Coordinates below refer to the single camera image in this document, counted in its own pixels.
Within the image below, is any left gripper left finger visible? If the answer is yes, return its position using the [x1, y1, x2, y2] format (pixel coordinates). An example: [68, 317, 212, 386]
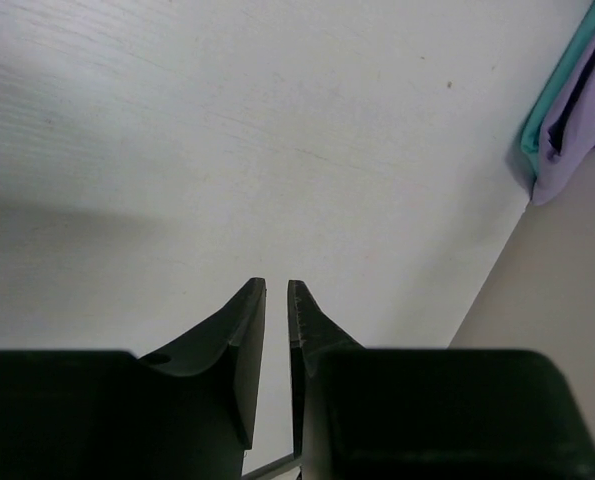
[0, 278, 266, 479]

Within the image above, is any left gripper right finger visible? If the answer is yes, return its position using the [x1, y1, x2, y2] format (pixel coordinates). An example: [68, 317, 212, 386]
[287, 280, 595, 479]

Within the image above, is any purple t shirt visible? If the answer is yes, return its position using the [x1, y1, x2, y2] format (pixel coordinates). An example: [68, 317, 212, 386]
[531, 35, 595, 205]

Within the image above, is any folded teal t shirt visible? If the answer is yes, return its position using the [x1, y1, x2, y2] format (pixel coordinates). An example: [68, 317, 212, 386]
[519, 1, 595, 177]

